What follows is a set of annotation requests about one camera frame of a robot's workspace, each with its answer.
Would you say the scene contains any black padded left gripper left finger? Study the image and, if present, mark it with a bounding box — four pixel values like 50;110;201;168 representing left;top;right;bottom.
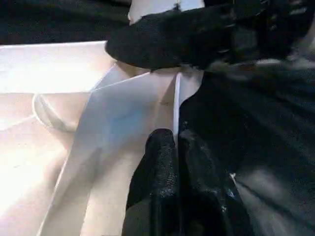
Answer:
122;129;183;236

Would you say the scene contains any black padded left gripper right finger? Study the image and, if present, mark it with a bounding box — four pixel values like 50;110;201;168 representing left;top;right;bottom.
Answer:
177;130;254;236

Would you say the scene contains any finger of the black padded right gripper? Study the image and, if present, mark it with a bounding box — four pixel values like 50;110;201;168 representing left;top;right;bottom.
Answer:
105;4;233;71

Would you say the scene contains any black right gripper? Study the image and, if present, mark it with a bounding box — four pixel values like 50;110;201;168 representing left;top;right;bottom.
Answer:
221;0;315;63

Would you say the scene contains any white plastic table leg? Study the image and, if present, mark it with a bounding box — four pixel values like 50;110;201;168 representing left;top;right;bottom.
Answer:
128;0;205;25

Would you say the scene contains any white plastic table top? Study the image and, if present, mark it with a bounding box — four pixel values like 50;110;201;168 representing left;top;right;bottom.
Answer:
0;41;205;236

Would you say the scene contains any black work mat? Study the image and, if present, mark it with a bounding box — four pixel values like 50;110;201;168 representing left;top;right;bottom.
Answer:
0;0;315;236

